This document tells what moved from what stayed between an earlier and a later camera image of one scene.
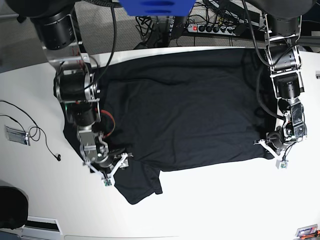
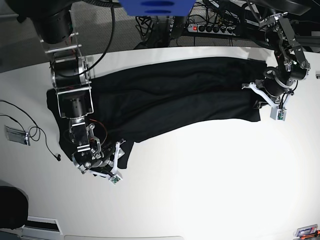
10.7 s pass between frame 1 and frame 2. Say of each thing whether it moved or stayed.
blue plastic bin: stayed
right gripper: moved
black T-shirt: moved
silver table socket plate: stayed
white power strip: stayed
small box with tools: stayed
